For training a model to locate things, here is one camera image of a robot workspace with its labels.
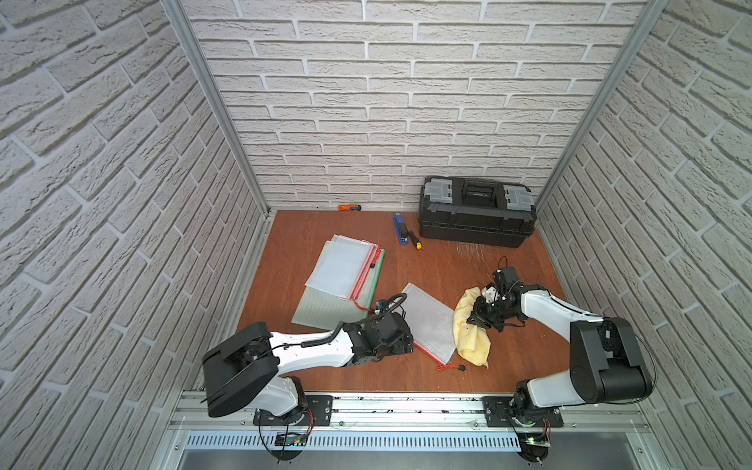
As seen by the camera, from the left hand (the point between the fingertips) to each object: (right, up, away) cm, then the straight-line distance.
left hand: (409, 339), depth 82 cm
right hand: (+20, +3, +7) cm, 22 cm away
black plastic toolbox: (+24, +38, +16) cm, 48 cm away
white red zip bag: (-11, +24, +24) cm, 35 cm away
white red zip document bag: (-23, +18, +21) cm, 37 cm away
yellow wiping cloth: (+18, -1, -1) cm, 18 cm away
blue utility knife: (-1, +33, +31) cm, 45 cm away
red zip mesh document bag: (+8, +2, +6) cm, 10 cm away
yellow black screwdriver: (+5, +27, +25) cm, 37 cm away
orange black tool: (-24, +42, +40) cm, 63 cm away
